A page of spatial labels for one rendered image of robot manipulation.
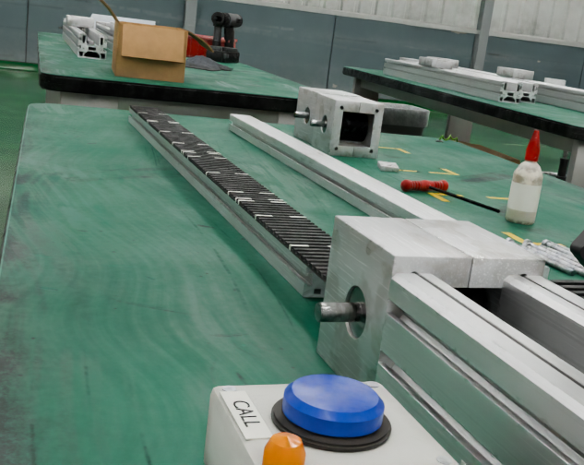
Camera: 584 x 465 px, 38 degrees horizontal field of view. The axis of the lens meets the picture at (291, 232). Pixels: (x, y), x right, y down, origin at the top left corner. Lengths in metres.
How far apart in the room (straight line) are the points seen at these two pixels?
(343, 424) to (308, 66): 11.57
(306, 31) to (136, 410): 11.41
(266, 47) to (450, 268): 11.23
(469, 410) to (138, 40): 2.19
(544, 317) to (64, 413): 0.26
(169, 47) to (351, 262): 2.04
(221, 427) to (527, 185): 0.80
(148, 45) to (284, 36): 9.26
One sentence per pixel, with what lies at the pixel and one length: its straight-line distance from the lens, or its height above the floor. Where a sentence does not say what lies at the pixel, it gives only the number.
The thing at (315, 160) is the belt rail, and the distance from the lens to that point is 1.19.
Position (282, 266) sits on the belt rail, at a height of 0.79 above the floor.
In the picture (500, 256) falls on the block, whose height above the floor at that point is 0.87.
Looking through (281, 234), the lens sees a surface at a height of 0.81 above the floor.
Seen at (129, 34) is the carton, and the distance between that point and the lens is 2.53.
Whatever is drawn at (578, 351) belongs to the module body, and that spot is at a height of 0.85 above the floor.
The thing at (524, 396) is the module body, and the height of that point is 0.85.
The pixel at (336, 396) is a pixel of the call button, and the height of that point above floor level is 0.85.
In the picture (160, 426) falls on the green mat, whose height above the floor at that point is 0.78.
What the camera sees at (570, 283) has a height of 0.81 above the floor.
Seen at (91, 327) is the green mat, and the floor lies 0.78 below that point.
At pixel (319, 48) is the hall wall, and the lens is 11.89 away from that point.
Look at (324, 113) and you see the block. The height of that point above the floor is 0.85.
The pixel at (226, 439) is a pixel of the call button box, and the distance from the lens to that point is 0.34.
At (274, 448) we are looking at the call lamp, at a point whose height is 0.85.
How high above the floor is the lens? 0.99
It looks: 14 degrees down
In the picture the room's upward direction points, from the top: 7 degrees clockwise
